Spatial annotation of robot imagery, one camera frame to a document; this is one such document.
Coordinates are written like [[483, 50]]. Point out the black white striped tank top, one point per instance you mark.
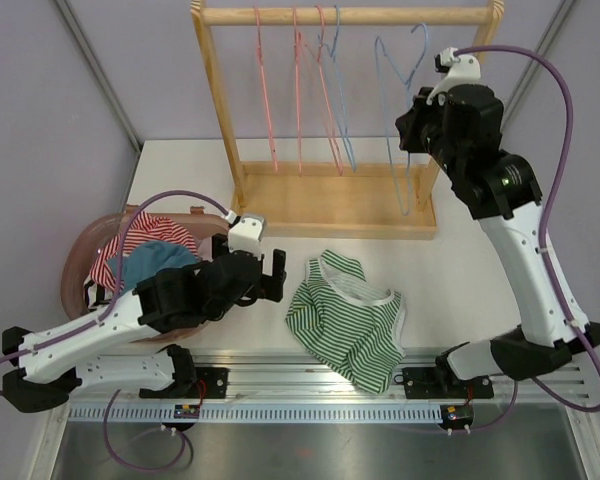
[[95, 295]]

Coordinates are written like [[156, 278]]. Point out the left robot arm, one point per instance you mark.
[[50, 367]]

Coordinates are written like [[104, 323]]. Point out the white slotted cable duct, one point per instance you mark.
[[260, 413]]

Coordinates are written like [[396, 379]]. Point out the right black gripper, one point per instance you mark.
[[410, 123]]

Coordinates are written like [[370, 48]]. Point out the aluminium mounting rail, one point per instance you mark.
[[294, 377]]

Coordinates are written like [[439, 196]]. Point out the blue wire hanger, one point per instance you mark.
[[380, 51], [342, 118]]

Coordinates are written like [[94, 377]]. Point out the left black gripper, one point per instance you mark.
[[271, 285]]

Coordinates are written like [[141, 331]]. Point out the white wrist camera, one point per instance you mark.
[[245, 233], [455, 70]]

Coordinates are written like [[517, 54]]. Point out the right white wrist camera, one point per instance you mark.
[[455, 70]]

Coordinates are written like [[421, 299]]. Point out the red white striped tank top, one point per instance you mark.
[[144, 228]]

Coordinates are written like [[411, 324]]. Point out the pink plastic basin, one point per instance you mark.
[[201, 225]]

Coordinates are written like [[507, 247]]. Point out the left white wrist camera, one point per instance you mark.
[[245, 233]]

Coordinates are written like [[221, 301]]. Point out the wooden clothes rack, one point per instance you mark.
[[365, 201]]

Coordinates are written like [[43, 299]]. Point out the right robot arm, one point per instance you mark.
[[460, 131]]

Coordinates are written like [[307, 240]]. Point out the green white striped tank top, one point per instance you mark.
[[348, 324]]

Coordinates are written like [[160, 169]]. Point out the blue tank top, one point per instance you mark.
[[147, 260]]

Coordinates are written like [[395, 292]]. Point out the pink wire hanger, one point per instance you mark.
[[297, 93], [315, 54], [265, 93]]

